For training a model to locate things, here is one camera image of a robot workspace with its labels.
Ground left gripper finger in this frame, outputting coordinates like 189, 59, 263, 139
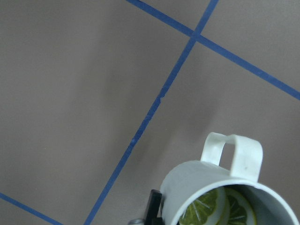
144, 189, 163, 225

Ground white plastic mug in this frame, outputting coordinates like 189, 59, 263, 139
160, 133, 299, 225

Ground lemon slices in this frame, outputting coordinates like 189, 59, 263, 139
178, 187, 257, 225

